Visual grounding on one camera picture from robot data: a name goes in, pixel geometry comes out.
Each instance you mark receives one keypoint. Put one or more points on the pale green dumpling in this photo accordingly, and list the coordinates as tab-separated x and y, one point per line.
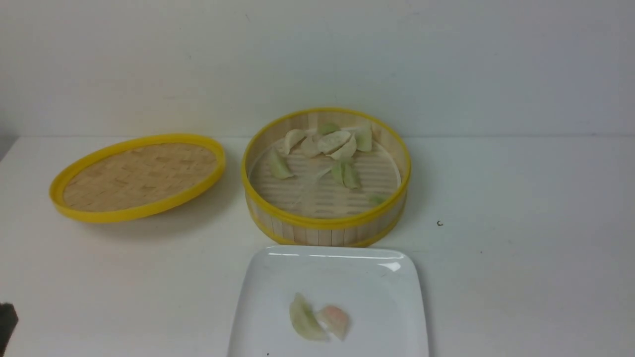
303	319

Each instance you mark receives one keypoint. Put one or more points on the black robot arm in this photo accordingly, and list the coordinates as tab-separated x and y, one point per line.
8	322

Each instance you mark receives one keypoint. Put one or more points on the white square plate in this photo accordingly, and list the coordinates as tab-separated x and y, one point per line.
379	289

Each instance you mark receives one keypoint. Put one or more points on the yellow rimmed bamboo steamer basket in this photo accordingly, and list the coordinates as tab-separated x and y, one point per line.
310	208

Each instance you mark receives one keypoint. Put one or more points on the green dumpling centre left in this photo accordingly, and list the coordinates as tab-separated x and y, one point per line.
337	170

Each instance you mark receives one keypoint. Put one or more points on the pale pink dumpling back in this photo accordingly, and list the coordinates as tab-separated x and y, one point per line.
309	147

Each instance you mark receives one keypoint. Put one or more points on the white dumpling centre back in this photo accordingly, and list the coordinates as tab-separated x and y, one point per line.
338	145

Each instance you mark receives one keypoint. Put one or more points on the white dumpling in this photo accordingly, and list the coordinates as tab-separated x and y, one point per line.
338	145
293	138

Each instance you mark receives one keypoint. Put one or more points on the white dumpling back left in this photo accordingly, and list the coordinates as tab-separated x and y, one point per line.
293	138

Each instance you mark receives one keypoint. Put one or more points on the green dumpling top back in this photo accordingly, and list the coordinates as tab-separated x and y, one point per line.
328	128

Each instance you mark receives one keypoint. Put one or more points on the green dumpling back right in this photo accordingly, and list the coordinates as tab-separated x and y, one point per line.
364	138

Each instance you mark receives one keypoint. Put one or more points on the yellow rimmed bamboo steamer lid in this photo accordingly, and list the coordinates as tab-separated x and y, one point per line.
138	178

